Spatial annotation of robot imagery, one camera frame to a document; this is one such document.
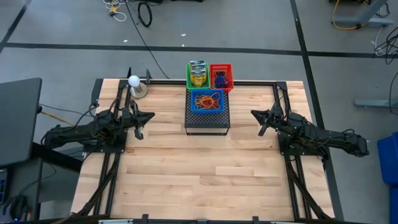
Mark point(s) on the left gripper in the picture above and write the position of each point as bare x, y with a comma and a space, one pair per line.
129, 118

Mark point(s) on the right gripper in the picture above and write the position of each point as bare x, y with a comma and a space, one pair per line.
276, 116

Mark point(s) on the red plastic basket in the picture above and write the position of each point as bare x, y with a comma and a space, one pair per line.
230, 88

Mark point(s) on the blue plastic basket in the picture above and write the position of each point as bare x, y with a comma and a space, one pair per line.
219, 93

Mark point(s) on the pile of coloured rubber bands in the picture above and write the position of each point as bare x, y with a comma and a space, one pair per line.
207, 107

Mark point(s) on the blue coil wristband keyring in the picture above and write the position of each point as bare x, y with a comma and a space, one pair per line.
221, 81

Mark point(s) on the yellow rubber band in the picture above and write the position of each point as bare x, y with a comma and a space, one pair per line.
205, 101
196, 99

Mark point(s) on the green plastic basket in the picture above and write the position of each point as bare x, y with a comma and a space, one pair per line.
188, 84

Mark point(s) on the orange rubber band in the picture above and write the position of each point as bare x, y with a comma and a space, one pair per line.
199, 100

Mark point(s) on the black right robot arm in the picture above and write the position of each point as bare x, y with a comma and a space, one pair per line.
326, 138

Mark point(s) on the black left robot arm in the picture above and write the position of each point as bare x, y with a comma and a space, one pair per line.
84, 132

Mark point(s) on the black side desk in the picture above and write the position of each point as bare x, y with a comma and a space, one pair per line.
49, 157

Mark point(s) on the large dark desk monitor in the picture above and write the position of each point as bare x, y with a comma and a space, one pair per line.
18, 121

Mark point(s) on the grey desk leg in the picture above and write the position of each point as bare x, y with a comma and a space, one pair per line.
363, 21

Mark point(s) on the white bulb brass lamp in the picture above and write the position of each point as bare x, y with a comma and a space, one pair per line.
134, 81

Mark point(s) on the black perforated metal stand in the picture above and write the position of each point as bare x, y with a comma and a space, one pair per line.
206, 123

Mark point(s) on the black table clamp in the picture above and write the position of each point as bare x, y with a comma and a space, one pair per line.
256, 219
145, 218

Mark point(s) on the blue storage bin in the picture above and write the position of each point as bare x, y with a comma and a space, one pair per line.
395, 205
390, 158

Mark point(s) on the black computer mouse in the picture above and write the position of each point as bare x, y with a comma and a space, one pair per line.
17, 207

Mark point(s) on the black keyboard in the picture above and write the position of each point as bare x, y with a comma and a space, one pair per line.
2, 186

